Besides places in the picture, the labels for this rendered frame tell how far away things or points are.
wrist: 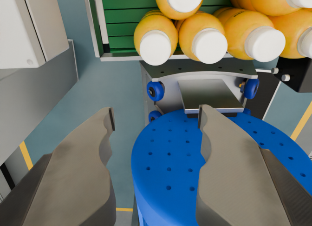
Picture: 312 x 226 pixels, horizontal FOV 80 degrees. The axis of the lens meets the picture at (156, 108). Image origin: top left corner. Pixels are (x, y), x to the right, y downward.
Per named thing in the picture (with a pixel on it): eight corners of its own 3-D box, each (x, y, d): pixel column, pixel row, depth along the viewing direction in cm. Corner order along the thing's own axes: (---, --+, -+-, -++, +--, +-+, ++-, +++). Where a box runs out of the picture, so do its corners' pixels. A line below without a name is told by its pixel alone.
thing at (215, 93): (177, 89, 44) (184, 121, 33) (178, 80, 42) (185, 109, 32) (220, 88, 43) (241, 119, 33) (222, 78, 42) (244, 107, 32)
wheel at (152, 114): (153, 133, 45) (160, 129, 46) (160, 127, 41) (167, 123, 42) (144, 116, 46) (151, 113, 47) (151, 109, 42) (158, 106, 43)
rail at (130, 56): (104, 56, 37) (100, 61, 35) (103, 52, 37) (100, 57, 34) (308, 50, 37) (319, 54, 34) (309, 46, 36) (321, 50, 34)
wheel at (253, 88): (241, 100, 40) (251, 103, 39) (246, 80, 37) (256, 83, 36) (247, 92, 43) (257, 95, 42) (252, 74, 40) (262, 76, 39)
